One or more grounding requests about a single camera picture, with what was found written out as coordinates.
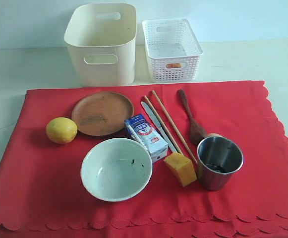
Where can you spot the blue white milk carton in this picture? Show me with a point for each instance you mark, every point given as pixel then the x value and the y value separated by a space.
pixel 141 131

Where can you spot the orange fried chicken nugget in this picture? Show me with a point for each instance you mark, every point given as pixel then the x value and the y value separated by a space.
pixel 173 65

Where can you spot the silver table knife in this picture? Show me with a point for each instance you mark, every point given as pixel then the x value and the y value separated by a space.
pixel 158 125

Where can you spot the left wooden chopstick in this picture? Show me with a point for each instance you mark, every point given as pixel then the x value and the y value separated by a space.
pixel 162 123

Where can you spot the wooden chopstick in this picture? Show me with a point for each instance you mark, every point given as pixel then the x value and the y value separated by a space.
pixel 162 123
pixel 175 127

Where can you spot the right wooden chopstick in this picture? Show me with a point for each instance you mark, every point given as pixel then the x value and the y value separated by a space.
pixel 175 127

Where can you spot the brown wooden plate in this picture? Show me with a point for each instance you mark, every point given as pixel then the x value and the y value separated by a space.
pixel 102 113

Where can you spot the dark wooden spoon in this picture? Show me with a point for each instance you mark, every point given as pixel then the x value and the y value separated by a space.
pixel 197 132

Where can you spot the white ceramic bowl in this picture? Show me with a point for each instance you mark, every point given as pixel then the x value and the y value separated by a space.
pixel 116 169

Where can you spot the brown egg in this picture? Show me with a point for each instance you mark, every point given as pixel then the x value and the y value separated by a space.
pixel 212 134

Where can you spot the white perforated plastic basket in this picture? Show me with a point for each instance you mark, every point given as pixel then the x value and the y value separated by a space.
pixel 171 41

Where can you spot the yellow lemon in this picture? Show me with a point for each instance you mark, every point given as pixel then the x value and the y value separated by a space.
pixel 61 130

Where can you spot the stainless steel cup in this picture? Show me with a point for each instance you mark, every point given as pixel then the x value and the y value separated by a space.
pixel 218 158

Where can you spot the cream plastic storage bin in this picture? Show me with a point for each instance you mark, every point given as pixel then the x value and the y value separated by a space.
pixel 100 39

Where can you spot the red scalloped table cloth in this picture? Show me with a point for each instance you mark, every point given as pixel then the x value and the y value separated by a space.
pixel 42 196

